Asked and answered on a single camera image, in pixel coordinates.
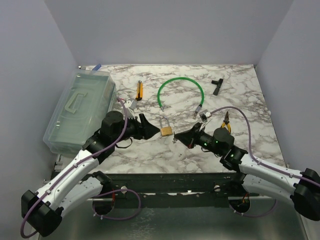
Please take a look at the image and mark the black T-shaped tool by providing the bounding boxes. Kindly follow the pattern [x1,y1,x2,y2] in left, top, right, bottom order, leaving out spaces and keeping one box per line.
[211,78,224,96]

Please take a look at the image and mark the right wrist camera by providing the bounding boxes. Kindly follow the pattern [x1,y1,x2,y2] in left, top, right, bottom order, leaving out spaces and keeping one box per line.
[198,109,212,123]

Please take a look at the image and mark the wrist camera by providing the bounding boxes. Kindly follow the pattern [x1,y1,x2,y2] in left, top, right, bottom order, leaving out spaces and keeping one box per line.
[124,99,137,119]
[198,109,212,123]

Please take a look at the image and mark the clear plastic storage box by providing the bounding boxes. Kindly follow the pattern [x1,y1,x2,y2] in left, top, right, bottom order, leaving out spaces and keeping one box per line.
[43,69,117,156]

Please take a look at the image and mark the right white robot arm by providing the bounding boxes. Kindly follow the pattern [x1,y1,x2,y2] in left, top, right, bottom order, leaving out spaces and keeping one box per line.
[174,122,320,221]

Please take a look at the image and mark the brass padlock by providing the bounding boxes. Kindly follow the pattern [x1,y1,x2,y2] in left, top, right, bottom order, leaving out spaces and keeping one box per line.
[159,116,173,137]

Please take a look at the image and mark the yellow handled pliers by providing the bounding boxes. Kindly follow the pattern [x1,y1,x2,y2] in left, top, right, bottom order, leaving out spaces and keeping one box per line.
[221,111,232,134]

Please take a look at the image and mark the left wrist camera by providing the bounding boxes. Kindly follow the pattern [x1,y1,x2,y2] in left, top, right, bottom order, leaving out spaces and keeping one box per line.
[124,99,137,119]

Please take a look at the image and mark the blue pen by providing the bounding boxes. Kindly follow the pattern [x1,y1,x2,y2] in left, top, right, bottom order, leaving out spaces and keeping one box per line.
[92,63,102,71]

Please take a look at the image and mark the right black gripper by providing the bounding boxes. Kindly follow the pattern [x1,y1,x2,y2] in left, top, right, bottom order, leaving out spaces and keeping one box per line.
[174,122,223,157]

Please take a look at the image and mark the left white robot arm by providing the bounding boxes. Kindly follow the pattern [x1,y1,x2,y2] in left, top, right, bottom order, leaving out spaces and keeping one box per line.
[21,111,160,237]

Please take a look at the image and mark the green cable lock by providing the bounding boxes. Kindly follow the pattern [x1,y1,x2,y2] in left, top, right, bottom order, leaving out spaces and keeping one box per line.
[157,76,205,113]

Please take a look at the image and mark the yellow utility knife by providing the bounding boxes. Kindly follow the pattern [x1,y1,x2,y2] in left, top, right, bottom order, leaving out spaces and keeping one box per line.
[135,80,143,101]

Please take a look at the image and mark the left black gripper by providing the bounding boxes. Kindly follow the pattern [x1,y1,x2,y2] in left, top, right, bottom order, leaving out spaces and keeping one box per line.
[113,113,161,144]

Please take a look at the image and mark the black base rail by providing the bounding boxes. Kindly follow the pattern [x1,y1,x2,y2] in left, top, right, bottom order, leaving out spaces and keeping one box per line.
[51,162,261,210]

